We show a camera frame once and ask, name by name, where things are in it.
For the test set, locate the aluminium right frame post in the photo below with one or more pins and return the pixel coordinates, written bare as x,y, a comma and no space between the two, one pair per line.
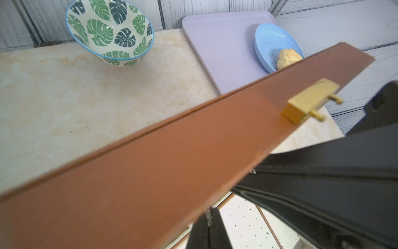
277,6

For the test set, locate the brown jewelry box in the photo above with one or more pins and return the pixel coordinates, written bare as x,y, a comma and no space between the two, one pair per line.
141,191

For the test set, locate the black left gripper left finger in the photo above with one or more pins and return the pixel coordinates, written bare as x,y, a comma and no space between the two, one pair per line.
200,232

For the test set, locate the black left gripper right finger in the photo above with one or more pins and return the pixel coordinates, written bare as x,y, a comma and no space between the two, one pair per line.
219,235

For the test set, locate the green leaf pattern bowl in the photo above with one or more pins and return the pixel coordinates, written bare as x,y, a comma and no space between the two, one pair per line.
116,32

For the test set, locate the yellow pastry bun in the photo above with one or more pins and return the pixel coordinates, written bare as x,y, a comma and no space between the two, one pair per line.
287,57

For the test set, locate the blue plate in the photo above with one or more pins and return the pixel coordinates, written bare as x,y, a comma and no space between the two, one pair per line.
270,40

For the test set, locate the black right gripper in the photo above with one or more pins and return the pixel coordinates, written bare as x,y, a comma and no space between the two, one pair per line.
338,194

